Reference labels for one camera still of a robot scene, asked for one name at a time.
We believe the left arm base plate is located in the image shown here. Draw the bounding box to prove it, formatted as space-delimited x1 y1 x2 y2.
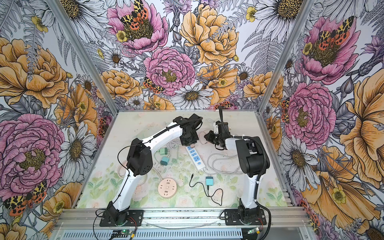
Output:
99 210 144 227

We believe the green circuit board left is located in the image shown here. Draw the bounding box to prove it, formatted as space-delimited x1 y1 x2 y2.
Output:
111 230 136 238

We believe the aluminium front rail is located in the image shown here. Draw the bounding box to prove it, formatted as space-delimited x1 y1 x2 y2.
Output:
57 207 310 230

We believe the green circuit board right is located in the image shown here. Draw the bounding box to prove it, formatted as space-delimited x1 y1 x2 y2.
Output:
247 227 261 235

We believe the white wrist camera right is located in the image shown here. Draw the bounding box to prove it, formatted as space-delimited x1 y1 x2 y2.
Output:
213 121 220 134

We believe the pink socket cord with plug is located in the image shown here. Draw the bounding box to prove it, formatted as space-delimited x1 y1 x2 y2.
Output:
117 160 164 187

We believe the green cable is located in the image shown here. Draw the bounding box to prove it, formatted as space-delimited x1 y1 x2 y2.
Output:
152 143 181 164

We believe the white power strip cord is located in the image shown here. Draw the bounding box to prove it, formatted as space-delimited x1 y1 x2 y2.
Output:
205 152 244 175

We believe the white blue power strip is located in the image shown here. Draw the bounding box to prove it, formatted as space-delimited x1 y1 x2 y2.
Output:
186 146 206 171

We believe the round pink power socket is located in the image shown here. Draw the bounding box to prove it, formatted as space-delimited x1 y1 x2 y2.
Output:
158 178 177 199

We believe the teal charger adapter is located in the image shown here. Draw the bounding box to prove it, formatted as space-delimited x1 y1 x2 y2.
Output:
160 156 170 166
206 176 214 187

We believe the pink usb cable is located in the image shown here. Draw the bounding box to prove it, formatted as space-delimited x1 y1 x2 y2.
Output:
197 128 215 148

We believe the black cable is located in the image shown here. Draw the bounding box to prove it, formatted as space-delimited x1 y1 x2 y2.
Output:
188 173 224 207

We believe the green circuit board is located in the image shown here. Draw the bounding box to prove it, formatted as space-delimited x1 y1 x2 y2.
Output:
247 227 261 235
111 230 136 238

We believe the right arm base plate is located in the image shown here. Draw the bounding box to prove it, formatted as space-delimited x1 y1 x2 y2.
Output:
224 209 267 226

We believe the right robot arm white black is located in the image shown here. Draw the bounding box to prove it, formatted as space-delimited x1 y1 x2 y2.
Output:
204 107 270 225

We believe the white thin cable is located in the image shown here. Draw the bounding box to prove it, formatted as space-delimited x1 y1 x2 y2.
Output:
166 139 182 152

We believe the green charger adapter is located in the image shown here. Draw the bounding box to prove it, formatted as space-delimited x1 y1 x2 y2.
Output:
159 148 169 156

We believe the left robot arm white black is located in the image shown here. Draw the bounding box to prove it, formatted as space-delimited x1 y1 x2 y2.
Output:
100 114 203 227

